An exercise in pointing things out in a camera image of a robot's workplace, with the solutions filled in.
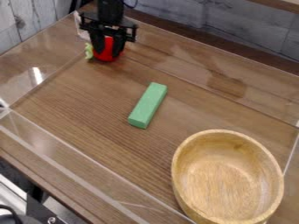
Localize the light wooden bowl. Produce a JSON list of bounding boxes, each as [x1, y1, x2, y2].
[[170, 129, 284, 224]]

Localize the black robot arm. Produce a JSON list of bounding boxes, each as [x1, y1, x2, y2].
[[78, 0, 137, 62]]

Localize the black equipment with cable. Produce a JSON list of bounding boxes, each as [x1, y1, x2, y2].
[[0, 195, 68, 224]]

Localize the clear acrylic tray enclosure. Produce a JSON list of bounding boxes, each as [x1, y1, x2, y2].
[[0, 18, 299, 224]]

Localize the red toy fruit green leaves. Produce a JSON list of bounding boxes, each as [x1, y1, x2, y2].
[[84, 36, 122, 62]]

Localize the green rectangular block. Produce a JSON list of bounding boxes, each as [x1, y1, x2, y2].
[[126, 82, 166, 129]]

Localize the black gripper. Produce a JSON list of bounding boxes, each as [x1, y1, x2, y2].
[[78, 11, 137, 58]]

